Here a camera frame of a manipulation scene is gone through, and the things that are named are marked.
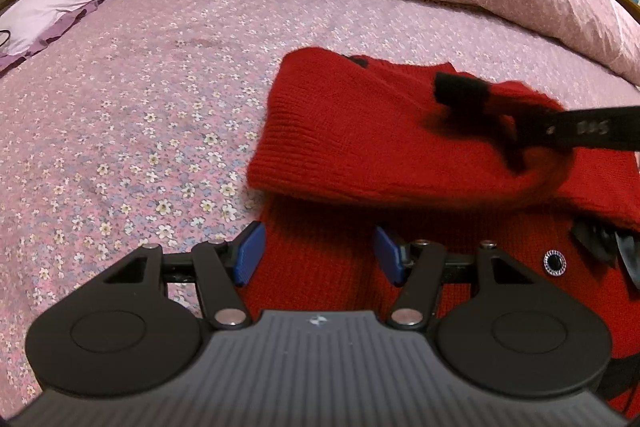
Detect red knit cardigan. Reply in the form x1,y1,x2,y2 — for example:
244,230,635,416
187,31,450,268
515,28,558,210
234,46,640,421

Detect pink floral bed sheet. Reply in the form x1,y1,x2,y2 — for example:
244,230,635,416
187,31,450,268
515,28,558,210
1,0,639,417

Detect lilac ruffled pillow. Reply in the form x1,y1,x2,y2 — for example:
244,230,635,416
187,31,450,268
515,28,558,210
1,0,104,75

